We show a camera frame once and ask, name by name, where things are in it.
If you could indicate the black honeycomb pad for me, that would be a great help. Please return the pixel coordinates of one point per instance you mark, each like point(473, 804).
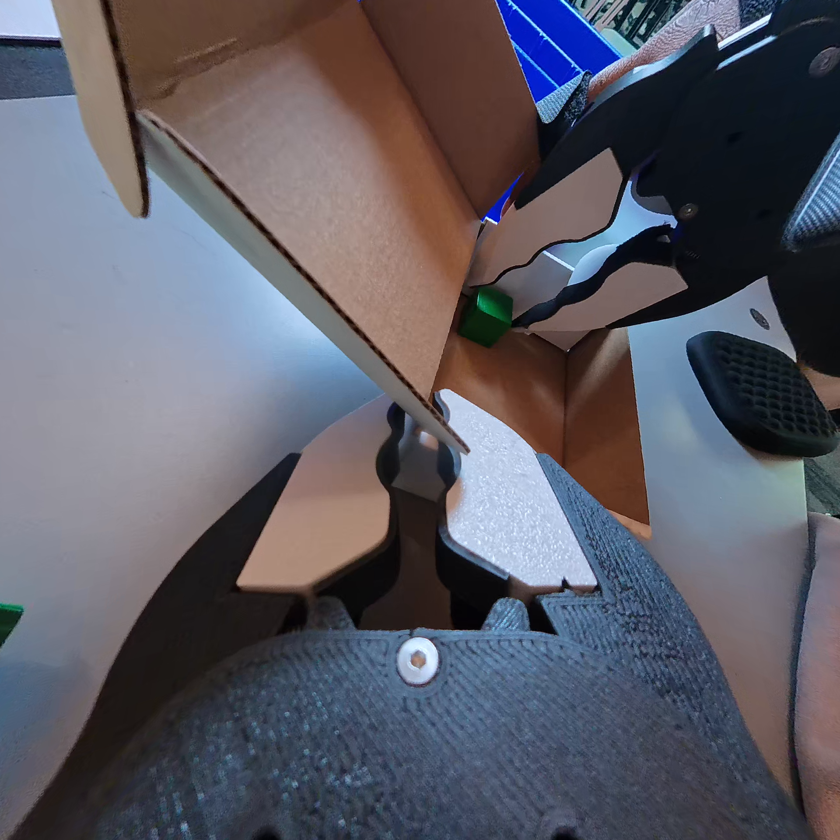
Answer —
point(761, 394)

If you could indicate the brown textured fabric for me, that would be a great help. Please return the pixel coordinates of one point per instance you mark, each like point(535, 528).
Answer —
point(656, 46)

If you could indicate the blue plastic bin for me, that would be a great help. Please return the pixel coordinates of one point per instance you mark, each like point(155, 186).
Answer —
point(551, 46)

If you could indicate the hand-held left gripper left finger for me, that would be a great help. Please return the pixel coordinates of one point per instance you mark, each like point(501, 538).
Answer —
point(315, 518)

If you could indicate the person's right forearm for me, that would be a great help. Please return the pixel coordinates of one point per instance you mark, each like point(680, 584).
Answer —
point(810, 315)

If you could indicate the person's leg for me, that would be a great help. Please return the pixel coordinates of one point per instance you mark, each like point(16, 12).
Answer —
point(820, 656)

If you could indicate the dark round table cap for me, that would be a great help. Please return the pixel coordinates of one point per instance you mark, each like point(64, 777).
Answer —
point(759, 319)

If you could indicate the cardboard box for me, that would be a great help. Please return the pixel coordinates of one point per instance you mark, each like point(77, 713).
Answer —
point(328, 197)

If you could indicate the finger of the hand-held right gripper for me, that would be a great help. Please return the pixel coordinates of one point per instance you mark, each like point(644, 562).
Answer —
point(564, 216)
point(630, 295)

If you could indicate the green cube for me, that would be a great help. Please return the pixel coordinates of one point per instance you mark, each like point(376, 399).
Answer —
point(8, 622)
point(485, 318)

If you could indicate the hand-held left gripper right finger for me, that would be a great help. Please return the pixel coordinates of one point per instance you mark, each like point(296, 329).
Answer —
point(518, 505)

